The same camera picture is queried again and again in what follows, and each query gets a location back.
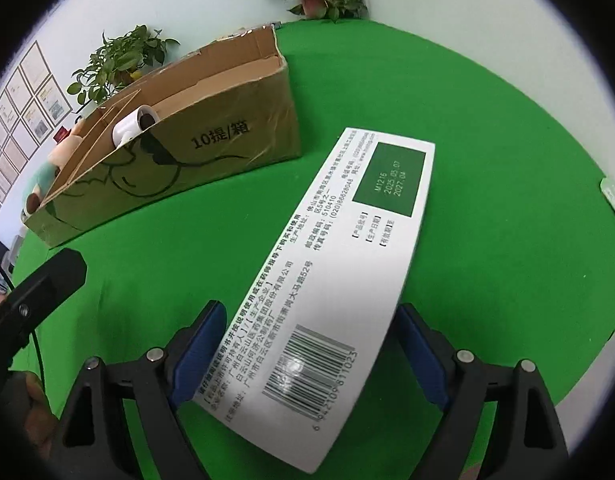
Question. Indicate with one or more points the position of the potted plant in white pot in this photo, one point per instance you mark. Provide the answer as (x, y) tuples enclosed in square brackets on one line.
[(117, 60)]

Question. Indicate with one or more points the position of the red box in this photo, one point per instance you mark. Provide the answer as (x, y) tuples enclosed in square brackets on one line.
[(62, 134)]

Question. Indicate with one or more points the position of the green tablecloth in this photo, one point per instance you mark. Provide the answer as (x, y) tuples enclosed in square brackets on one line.
[(487, 285)]

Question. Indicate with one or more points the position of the person's left hand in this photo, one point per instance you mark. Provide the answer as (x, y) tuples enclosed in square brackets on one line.
[(40, 410)]

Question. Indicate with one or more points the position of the teal and pink plush toy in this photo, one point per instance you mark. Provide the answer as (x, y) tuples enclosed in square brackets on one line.
[(40, 180)]

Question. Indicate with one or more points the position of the narrow brown cardboard box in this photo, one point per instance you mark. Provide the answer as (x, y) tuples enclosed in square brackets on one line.
[(95, 130)]

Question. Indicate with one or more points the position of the white medicine box green label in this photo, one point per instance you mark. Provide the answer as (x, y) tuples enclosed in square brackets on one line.
[(337, 260)]

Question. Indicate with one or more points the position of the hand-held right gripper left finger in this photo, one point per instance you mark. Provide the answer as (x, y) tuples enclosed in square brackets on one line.
[(197, 350)]

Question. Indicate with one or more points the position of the group of wall frames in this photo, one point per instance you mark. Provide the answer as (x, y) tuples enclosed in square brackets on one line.
[(32, 105)]

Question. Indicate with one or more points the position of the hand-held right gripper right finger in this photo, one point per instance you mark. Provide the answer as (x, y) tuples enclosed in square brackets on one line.
[(422, 355)]

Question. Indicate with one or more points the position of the large brown cardboard box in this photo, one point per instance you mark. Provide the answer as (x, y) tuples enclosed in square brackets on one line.
[(227, 145)]

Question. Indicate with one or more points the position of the white cylindrical roll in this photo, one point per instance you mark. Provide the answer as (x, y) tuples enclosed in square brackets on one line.
[(130, 127)]

